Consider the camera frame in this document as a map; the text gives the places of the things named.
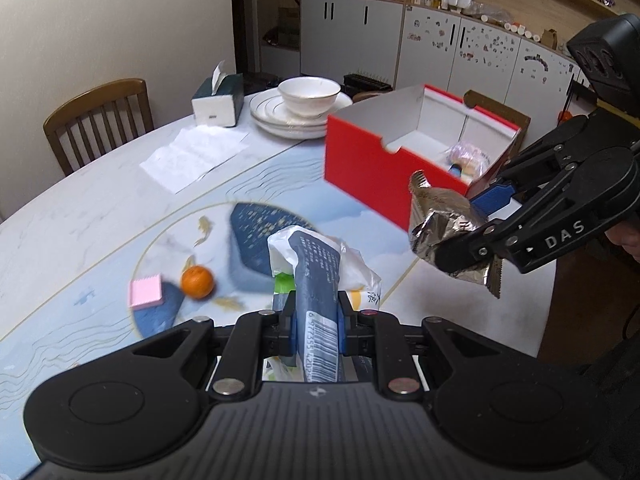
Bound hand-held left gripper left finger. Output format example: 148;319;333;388
127;292;298;401

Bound mandarin orange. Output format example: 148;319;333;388
180;266;216;301

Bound brown foil snack packet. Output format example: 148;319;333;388
407;170;502;300

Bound wooden slat-back chair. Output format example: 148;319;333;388
42;78;155;177

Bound green white tissue box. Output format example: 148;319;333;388
191;60;244;127

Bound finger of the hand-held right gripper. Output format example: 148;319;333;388
471;110;609;219
433;175;567;276

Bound white plate gold rim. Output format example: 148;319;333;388
250;110;331;140
248;89;353;133

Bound grey white chicken packet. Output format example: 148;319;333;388
266;225;383;386

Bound wooden curved chair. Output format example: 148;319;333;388
462;89;532;161

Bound red cardboard box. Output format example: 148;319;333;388
324;84;523;231

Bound clear pink snack packet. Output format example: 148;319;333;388
446;142;491;178

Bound black rack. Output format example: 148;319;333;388
342;71;392;96

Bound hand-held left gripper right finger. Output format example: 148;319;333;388
338;291;507;402

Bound person's right hand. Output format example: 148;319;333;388
606;225;640;263

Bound pink sticky note pad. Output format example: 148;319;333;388
127;274;165;309

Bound white paper sheets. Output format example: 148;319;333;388
139;126;250;194

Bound sticker covered white cabinet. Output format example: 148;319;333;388
395;4;593;111

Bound white bowl gold rim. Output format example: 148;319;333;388
277;76;342;119

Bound white cabinet black handles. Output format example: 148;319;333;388
299;0;406;88

